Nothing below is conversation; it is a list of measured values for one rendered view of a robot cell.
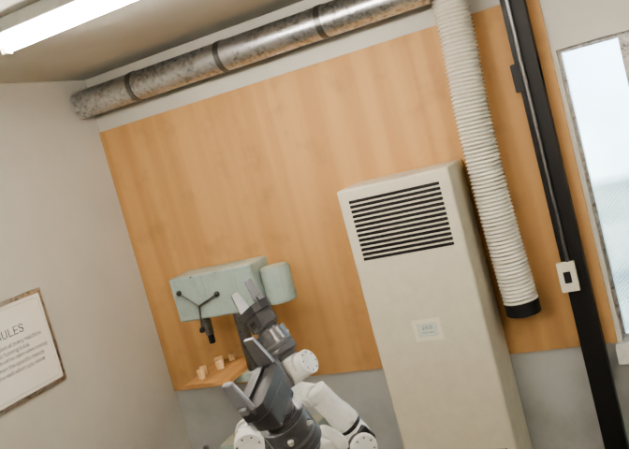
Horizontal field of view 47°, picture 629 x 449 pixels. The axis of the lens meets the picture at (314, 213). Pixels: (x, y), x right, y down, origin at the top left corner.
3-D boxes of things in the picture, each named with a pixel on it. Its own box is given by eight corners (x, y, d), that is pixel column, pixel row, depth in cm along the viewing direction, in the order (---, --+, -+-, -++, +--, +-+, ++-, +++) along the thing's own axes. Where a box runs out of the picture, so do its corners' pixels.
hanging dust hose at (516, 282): (505, 309, 334) (431, 6, 321) (544, 303, 327) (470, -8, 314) (499, 321, 319) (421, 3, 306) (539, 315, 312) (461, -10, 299)
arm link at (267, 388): (224, 419, 122) (261, 466, 126) (270, 409, 117) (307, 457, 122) (248, 366, 132) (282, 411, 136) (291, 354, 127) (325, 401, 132)
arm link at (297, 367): (300, 328, 192) (325, 365, 190) (274, 346, 197) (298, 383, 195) (277, 342, 182) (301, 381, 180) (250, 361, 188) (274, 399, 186)
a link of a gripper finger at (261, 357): (240, 342, 127) (258, 368, 129) (255, 338, 126) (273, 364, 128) (243, 336, 128) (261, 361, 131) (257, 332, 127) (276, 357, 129)
